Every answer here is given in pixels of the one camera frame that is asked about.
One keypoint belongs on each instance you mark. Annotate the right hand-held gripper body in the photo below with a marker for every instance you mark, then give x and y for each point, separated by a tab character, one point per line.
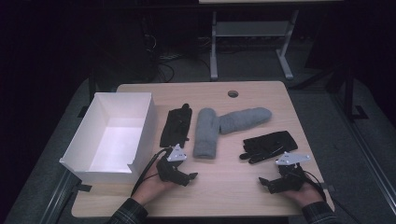
291	182

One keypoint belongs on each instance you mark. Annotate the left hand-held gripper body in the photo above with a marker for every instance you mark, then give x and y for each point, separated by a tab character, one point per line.
169	171

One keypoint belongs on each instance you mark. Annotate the grey mitten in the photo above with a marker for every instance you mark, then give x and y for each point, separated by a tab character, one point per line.
244	119
206	133

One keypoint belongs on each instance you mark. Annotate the white box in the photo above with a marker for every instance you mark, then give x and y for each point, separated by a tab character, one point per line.
93	130

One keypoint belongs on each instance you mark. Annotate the person's right hand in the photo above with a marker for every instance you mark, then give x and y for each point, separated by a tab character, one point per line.
306	196

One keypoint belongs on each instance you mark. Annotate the person's left hand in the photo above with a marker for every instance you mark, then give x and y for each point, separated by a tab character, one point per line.
149	186

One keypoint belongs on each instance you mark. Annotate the black tape strip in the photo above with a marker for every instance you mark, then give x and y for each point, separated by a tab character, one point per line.
327	187

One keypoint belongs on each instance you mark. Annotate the black glove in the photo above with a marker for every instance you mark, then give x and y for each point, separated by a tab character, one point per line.
269	144
176	127

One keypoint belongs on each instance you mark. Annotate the grey metal stand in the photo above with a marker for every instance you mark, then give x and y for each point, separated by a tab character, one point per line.
249	28

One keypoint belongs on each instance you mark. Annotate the black frame post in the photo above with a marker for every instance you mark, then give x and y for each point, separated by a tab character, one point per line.
350	93

